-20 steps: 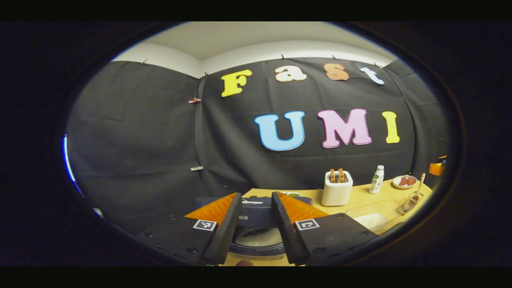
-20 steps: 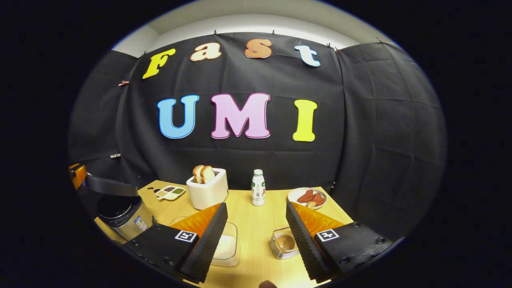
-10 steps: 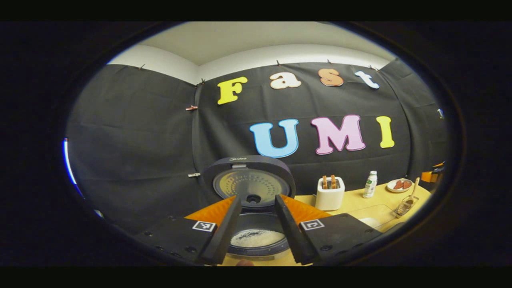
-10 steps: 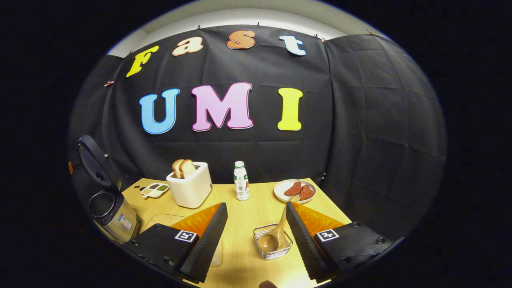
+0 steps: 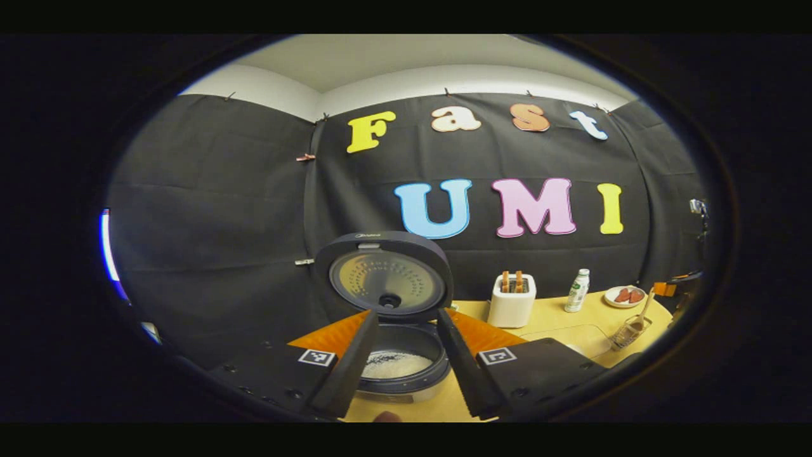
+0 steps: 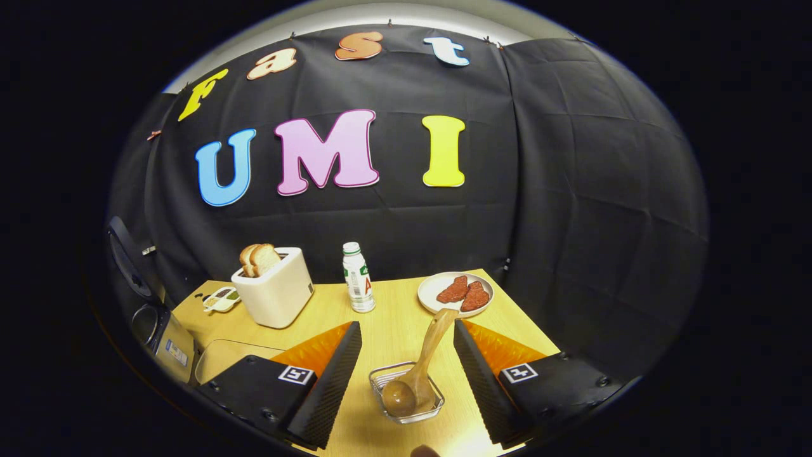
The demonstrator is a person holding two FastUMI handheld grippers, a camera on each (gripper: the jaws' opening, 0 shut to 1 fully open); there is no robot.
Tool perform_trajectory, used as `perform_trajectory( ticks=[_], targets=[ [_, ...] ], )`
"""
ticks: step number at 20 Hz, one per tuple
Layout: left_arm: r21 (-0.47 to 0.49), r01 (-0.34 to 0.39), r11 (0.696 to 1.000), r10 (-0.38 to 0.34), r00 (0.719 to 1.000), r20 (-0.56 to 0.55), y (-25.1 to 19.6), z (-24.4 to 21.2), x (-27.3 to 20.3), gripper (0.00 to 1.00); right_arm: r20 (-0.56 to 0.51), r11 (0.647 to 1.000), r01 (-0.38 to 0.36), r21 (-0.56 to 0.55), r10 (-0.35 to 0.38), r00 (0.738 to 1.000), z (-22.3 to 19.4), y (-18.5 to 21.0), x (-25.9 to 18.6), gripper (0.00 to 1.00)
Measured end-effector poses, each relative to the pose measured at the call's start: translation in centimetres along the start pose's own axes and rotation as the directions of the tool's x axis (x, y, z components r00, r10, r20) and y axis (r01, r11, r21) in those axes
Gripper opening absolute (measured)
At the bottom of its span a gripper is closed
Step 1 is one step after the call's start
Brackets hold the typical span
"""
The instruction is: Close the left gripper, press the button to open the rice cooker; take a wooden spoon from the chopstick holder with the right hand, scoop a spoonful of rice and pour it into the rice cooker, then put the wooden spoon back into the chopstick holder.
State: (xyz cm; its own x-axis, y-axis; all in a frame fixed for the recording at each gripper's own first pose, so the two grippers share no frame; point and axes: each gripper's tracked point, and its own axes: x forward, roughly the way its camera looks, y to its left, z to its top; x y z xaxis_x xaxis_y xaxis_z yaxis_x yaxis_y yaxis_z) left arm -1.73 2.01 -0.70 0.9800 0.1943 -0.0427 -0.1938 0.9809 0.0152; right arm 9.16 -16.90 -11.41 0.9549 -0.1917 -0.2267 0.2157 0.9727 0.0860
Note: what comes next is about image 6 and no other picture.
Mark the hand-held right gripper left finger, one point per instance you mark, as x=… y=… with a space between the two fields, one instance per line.
x=330 y=387

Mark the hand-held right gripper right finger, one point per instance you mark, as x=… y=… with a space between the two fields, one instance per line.
x=482 y=387

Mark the wooden spoon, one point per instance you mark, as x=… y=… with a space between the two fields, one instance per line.
x=438 y=336

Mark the dark rice cooker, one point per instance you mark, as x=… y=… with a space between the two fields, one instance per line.
x=171 y=346

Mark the white toaster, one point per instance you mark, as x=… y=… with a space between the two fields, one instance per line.
x=279 y=298

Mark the clear plastic box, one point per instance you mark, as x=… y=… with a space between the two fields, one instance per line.
x=228 y=358

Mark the white bottle green label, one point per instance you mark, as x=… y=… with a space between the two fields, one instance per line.
x=360 y=285

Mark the white plate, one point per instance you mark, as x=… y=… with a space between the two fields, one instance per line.
x=431 y=292

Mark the white divided grain dish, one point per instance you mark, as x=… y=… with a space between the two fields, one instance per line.
x=222 y=298

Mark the toast bread slice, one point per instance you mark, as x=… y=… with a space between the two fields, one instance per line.
x=265 y=259
x=245 y=260

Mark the black backdrop cloth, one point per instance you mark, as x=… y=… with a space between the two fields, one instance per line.
x=406 y=235

